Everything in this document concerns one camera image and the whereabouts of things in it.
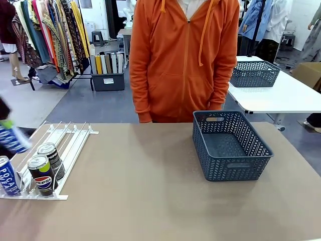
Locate mannequin in grey dress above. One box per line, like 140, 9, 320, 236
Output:
299, 5, 321, 63

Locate grey plastic storage bin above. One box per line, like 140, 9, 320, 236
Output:
90, 67, 125, 92

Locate blue plastic basket with sticker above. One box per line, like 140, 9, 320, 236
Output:
192, 110, 274, 182

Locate black Pepsi can logo side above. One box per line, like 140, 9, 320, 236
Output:
27, 155, 59, 198

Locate blue plastic woven-pattern basket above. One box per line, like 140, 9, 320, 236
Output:
230, 61, 282, 88

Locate mannequin legs with stand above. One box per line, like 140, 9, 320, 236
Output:
9, 51, 31, 86

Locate bystander foot white shoe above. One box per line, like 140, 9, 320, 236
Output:
303, 112, 321, 134

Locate maroon garment on mannequin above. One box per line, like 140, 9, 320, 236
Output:
0, 0, 17, 45

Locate yellow hanging garment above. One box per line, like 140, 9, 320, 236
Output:
70, 1, 90, 59

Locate dark patterned skirt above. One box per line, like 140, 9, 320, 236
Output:
258, 39, 280, 64

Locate black stand pole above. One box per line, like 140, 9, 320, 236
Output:
247, 0, 267, 58

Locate black Pepsi can text side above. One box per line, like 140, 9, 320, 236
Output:
37, 142, 66, 181

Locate dark stool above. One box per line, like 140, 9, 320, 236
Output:
280, 32, 297, 52

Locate striped patterned hanging garment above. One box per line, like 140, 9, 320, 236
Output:
41, 10, 76, 77

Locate grey plastic stool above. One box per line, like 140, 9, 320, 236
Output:
91, 30, 105, 47

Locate black clothes rack frame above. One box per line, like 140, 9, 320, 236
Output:
27, 0, 95, 92

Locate grey background work table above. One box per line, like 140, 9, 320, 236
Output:
117, 28, 132, 65

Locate pile of folded fabrics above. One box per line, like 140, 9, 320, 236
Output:
35, 64, 74, 89

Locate white fabric roll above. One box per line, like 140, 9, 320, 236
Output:
100, 54, 108, 75
116, 52, 124, 74

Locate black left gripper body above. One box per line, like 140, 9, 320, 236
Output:
0, 96, 13, 121

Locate yellow fabric roll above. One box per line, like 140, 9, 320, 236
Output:
95, 54, 103, 75

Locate blue Pocari Sweat can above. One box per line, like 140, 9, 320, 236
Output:
0, 125, 33, 154
0, 155, 22, 197

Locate white folding table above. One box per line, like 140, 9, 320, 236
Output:
227, 55, 321, 132

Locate person's left forearm orange sleeve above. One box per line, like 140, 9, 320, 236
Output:
207, 56, 231, 111

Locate brown patterned garment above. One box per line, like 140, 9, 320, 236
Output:
11, 14, 44, 69

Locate white hanging garment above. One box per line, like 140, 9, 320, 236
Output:
263, 0, 293, 43

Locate white air purifier unit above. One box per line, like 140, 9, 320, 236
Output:
83, 21, 96, 46

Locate white can dispenser rack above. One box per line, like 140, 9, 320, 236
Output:
0, 121, 100, 201

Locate light grey fabric roll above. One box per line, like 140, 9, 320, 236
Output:
110, 52, 118, 74

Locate person's right forearm orange sleeve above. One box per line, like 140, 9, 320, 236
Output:
129, 60, 154, 124

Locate brown cardboard box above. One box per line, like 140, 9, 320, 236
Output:
292, 62, 321, 93

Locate brown fabric roll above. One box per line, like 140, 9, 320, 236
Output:
104, 53, 113, 74

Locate dark patterned hanging garment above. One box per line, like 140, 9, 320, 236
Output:
59, 0, 88, 74

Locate teal hanging garment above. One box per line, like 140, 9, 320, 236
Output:
21, 0, 51, 64

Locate orange hanging garment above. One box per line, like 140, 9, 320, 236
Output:
46, 29, 61, 73

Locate person in orange hoodie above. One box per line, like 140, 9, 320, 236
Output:
129, 0, 241, 124

